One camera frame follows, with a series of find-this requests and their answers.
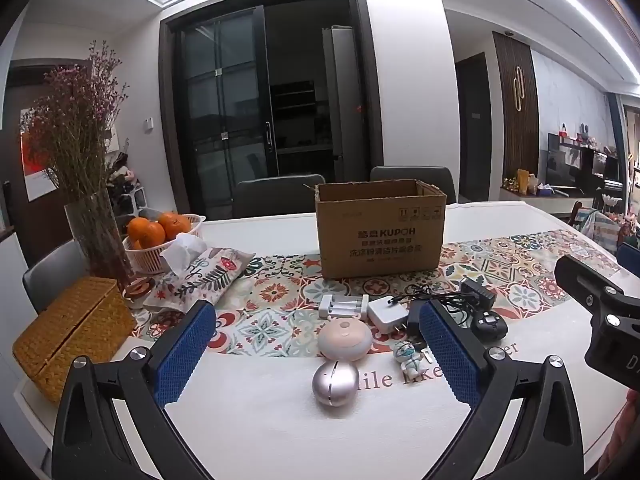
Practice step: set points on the small white figurine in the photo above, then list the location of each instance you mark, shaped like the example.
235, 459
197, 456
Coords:
407, 360

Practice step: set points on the silver refrigerator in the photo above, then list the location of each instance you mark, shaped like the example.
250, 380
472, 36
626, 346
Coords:
342, 100

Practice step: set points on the white tissue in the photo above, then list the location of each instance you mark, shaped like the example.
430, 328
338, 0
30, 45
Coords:
182, 252

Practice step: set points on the woven wicker box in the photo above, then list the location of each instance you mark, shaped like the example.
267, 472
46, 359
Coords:
70, 335

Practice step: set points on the black ribbed power adapter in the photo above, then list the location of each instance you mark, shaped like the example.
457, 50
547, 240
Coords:
477, 290

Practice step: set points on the white storage shelf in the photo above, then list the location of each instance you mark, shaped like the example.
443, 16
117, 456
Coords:
127, 195

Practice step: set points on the white battery charger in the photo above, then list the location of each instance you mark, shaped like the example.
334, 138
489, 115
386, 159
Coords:
342, 306

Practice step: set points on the white wall switch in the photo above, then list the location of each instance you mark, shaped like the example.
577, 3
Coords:
147, 124

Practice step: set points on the red wall poster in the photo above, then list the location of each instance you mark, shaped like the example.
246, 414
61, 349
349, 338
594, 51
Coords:
37, 160

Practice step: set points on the yellow box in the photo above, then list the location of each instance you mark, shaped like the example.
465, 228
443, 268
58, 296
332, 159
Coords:
523, 181

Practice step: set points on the black round gadget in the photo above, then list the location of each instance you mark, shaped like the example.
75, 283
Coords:
489, 322

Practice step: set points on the brown cardboard box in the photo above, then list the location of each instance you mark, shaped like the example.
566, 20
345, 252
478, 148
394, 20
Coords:
380, 230

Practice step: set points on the silver egg-shaped device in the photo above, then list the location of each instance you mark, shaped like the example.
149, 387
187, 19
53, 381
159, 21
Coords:
335, 383

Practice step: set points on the dark grey dining chair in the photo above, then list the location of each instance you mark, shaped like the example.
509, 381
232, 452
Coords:
52, 280
415, 182
277, 195

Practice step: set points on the pink round device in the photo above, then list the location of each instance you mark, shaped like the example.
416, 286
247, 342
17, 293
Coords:
344, 338

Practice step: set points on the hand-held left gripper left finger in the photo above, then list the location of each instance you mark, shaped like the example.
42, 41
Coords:
187, 350

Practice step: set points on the white plastic fruit basket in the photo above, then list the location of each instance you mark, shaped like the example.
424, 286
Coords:
145, 257

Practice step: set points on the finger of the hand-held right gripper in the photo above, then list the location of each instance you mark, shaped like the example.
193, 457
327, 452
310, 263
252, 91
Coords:
585, 280

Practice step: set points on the white tile-patterned tablecloth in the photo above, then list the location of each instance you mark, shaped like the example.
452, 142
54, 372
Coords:
280, 320

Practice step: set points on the small brown round container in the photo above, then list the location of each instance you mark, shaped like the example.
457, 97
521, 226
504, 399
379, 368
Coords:
137, 290

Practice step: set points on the white media cabinet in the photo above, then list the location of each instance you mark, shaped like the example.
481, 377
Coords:
540, 200

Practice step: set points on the glass vase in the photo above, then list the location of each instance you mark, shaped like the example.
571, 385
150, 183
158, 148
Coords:
95, 240

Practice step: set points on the floral fabric tissue cover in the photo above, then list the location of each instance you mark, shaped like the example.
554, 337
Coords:
200, 280

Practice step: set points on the white power adapter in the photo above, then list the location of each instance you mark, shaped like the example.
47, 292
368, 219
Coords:
389, 315

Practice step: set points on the orange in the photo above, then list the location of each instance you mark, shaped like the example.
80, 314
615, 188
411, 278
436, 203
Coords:
172, 225
152, 235
136, 227

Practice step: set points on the dark wooden wall panel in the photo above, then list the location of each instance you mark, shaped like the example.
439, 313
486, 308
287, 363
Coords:
517, 95

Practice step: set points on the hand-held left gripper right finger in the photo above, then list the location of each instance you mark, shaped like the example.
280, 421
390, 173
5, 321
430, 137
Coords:
450, 355

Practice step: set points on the black glass sliding door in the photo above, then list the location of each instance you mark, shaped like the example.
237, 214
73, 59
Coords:
225, 95

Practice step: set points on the person's right hand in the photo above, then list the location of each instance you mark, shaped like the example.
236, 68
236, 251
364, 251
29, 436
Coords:
629, 430

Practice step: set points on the black television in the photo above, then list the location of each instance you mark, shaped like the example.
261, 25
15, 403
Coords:
575, 162

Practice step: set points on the dried purple flowers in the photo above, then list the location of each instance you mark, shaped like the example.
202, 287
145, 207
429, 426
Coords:
75, 120

